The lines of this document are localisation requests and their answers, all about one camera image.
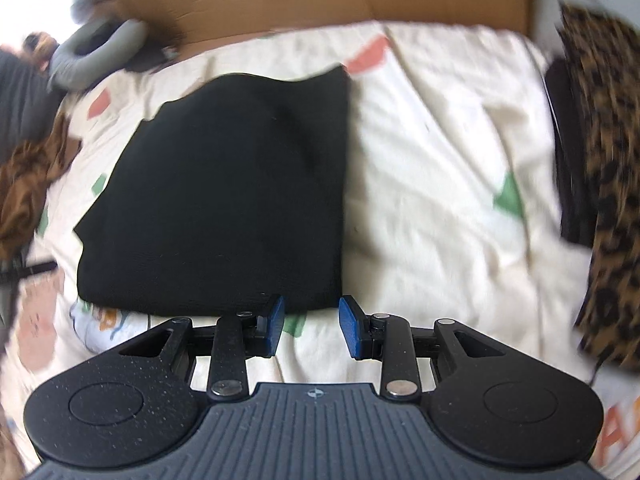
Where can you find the dark cloth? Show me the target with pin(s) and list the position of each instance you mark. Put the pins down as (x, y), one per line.
(570, 160)

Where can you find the bear print blanket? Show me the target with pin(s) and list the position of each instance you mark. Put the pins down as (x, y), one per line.
(440, 160)

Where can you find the brown cardboard sheet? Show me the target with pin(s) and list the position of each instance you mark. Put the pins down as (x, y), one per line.
(300, 0)

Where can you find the grey curved pillow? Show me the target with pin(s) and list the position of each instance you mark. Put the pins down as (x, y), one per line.
(90, 67)

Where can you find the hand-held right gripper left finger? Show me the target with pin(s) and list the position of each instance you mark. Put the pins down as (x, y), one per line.
(275, 325)

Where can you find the leopard print cloth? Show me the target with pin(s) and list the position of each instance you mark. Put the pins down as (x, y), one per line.
(615, 160)

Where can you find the black cloth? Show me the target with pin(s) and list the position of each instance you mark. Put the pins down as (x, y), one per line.
(150, 60)

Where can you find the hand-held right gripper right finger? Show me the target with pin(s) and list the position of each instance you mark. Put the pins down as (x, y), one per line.
(350, 327)

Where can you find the dark brown object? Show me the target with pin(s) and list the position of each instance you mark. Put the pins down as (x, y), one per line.
(39, 50)

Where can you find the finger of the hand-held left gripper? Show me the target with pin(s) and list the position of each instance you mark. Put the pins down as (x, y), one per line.
(30, 271)

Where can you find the brown garment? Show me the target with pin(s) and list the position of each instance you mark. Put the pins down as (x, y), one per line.
(25, 185)

